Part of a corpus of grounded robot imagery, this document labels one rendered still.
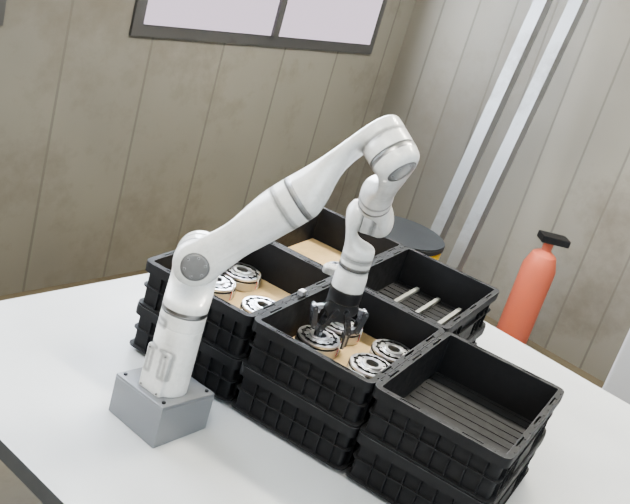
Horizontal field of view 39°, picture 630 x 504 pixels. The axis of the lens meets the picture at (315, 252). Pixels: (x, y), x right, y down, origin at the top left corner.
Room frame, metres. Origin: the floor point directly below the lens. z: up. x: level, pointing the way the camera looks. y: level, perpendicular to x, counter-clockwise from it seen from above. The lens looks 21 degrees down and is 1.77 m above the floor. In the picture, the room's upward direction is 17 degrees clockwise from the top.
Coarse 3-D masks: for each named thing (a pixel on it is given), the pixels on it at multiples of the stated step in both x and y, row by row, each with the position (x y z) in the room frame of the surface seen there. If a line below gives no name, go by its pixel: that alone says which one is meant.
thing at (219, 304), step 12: (168, 252) 1.87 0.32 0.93; (288, 252) 2.09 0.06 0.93; (156, 264) 1.79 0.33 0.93; (312, 264) 2.06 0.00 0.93; (156, 276) 1.78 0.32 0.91; (168, 276) 1.77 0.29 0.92; (312, 288) 1.92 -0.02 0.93; (216, 300) 1.71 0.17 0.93; (288, 300) 1.81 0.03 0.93; (228, 312) 1.70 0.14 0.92; (240, 312) 1.69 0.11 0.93; (252, 312) 1.70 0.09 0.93; (252, 324) 1.69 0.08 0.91
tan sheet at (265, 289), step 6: (264, 282) 2.09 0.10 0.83; (258, 288) 2.05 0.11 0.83; (264, 288) 2.06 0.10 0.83; (270, 288) 2.07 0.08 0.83; (276, 288) 2.08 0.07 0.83; (234, 294) 1.97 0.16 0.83; (240, 294) 1.98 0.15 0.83; (246, 294) 1.99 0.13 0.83; (252, 294) 2.00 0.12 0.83; (258, 294) 2.01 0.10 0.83; (264, 294) 2.02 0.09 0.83; (270, 294) 2.03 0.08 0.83; (276, 294) 2.04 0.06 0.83; (282, 294) 2.05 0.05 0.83; (288, 294) 2.06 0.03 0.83; (234, 300) 1.94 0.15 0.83; (240, 300) 1.95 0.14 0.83; (276, 300) 2.01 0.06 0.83
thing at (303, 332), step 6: (300, 330) 1.82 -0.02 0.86; (306, 330) 1.83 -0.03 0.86; (324, 330) 1.87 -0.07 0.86; (330, 330) 1.87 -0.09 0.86; (300, 336) 1.80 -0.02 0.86; (306, 336) 1.80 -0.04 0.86; (330, 336) 1.84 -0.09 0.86; (336, 336) 1.85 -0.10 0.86; (306, 342) 1.78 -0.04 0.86; (312, 342) 1.78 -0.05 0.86; (318, 342) 1.79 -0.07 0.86; (324, 342) 1.80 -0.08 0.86; (330, 342) 1.81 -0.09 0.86; (336, 342) 1.82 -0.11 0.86; (318, 348) 1.77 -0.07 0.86; (324, 348) 1.78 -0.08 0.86; (330, 348) 1.79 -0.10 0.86
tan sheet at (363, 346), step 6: (294, 336) 1.85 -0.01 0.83; (366, 336) 1.96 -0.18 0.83; (360, 342) 1.92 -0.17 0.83; (366, 342) 1.93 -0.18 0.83; (372, 342) 1.94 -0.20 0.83; (348, 348) 1.87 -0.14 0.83; (354, 348) 1.88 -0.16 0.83; (360, 348) 1.89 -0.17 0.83; (366, 348) 1.90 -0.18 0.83; (342, 354) 1.83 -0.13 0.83; (348, 354) 1.84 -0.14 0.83; (336, 360) 1.80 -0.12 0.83; (342, 360) 1.80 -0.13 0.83; (348, 360) 1.81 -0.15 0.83
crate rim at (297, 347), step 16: (320, 288) 1.93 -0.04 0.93; (288, 304) 1.79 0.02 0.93; (256, 320) 1.67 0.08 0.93; (272, 336) 1.65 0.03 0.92; (288, 336) 1.65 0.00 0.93; (432, 336) 1.86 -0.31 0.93; (304, 352) 1.62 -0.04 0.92; (416, 352) 1.75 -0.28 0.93; (336, 368) 1.58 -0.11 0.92; (352, 384) 1.57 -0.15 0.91; (368, 384) 1.56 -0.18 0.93
